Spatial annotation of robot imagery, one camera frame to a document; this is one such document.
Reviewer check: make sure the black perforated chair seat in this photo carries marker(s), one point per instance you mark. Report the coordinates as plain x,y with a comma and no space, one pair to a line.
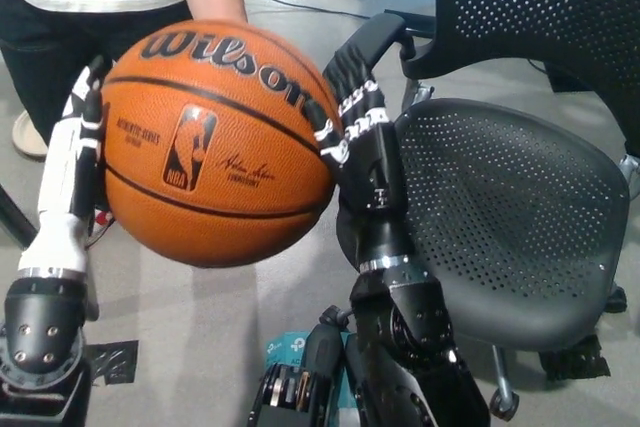
510,217

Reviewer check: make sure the beige shoe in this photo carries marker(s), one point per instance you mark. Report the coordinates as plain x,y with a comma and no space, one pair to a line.
27,139

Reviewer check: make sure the black chair caster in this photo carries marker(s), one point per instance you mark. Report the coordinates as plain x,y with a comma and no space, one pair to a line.
616,299

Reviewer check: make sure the black chair armrest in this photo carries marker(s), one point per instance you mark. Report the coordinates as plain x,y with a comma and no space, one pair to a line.
380,34

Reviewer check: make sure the black slanted pole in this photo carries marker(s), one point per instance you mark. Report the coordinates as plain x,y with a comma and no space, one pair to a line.
15,217

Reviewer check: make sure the black perforated chair backrest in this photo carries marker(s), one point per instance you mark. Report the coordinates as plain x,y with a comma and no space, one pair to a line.
545,12

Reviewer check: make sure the orange Wilson NBA basketball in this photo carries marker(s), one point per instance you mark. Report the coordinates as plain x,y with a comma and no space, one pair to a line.
215,157

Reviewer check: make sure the silver chair frame bracket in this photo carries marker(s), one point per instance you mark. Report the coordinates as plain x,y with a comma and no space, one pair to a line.
630,169
417,97

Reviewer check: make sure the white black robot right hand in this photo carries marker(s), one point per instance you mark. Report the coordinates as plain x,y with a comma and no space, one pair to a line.
370,167

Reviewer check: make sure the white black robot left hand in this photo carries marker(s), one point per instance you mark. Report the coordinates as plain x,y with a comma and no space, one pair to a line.
62,172

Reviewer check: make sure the grey chair leg with caster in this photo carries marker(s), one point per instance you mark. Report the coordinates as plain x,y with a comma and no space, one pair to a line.
504,392

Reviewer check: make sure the teal TP-Link box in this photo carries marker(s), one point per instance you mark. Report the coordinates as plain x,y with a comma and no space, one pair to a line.
282,347

